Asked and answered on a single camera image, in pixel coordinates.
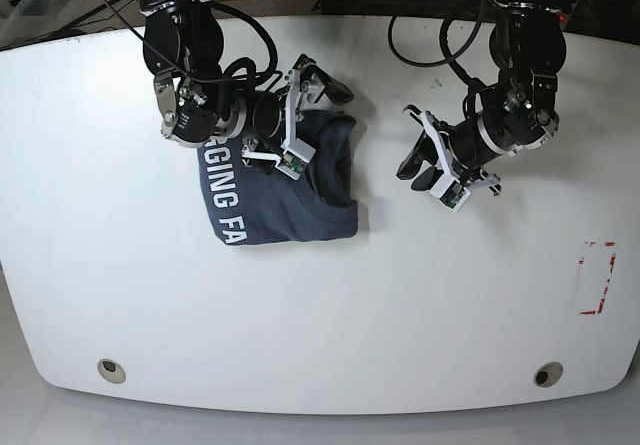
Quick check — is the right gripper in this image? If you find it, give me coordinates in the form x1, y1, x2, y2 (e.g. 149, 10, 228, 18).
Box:
241, 54, 355, 170

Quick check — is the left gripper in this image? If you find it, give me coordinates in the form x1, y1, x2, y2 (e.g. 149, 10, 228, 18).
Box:
396, 104, 501, 196

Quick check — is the dark blue T-shirt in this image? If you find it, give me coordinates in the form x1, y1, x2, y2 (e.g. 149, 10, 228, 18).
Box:
197, 110, 359, 246

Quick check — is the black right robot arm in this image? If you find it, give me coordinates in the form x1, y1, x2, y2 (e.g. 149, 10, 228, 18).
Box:
139, 0, 354, 180

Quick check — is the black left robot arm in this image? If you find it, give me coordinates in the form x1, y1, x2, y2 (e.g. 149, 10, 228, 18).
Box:
396, 0, 567, 209

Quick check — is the red tape marking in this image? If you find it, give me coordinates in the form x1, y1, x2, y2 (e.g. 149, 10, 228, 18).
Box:
572, 241, 617, 316

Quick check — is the right table grommet hole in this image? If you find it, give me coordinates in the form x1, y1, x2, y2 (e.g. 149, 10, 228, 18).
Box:
534, 362, 564, 388

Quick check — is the table grommet hole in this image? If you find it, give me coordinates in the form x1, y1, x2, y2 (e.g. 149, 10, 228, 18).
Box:
97, 359, 126, 385
534, 362, 564, 388

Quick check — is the left table grommet hole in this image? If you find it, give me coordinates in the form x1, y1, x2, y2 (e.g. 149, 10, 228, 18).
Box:
97, 359, 126, 385

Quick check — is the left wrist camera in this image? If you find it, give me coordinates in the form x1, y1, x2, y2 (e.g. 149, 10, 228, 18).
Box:
429, 175, 471, 212

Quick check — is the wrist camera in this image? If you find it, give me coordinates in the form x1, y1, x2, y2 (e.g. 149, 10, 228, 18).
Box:
275, 147, 316, 180
429, 175, 471, 212

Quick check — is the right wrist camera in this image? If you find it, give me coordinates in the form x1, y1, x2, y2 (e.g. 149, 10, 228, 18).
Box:
275, 147, 316, 180

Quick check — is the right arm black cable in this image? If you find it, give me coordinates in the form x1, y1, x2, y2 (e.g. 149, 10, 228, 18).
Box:
77, 0, 281, 96

